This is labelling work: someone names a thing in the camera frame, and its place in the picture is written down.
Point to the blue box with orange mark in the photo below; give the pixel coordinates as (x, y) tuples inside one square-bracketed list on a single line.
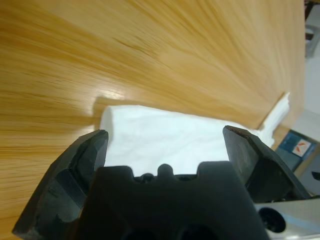
[(287, 142)]

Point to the white t-shirt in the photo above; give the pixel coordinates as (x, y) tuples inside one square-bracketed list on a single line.
[(162, 140)]

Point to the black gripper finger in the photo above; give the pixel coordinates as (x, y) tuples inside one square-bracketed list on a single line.
[(62, 180), (262, 170)]

